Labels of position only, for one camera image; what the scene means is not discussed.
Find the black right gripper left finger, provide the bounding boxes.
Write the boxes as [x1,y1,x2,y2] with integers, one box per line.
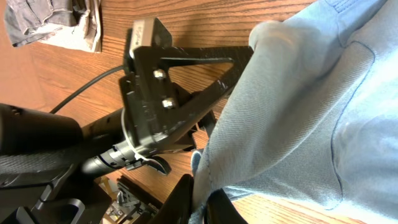
[154,174,194,224]

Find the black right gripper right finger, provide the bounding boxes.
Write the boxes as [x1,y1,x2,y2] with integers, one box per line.
[205,189,248,224]

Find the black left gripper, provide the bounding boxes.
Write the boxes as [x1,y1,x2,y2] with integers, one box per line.
[119,45,254,155]

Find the light blue printed t-shirt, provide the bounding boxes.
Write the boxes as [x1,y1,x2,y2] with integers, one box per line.
[190,0,397,223]

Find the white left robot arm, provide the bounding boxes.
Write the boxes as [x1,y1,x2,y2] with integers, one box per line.
[1,46,253,223]

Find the folded beige garment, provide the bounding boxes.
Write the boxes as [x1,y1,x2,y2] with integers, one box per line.
[39,0,102,53]

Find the folded grey trousers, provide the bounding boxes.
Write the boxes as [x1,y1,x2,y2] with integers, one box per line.
[4,0,87,47]

